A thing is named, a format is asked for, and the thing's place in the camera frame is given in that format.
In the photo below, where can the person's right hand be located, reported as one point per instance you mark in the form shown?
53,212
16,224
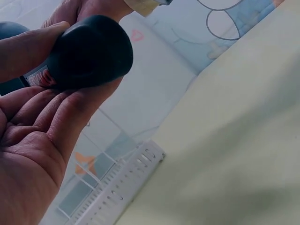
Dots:
77,9

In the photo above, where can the person's left hand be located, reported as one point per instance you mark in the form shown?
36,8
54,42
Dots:
28,164

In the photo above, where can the person's right fingers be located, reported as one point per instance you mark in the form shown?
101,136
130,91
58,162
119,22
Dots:
70,12

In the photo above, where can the pale yellow object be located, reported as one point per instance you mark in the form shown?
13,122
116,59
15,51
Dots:
143,5

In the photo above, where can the white slotted plastic strip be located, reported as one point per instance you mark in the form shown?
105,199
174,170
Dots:
117,185

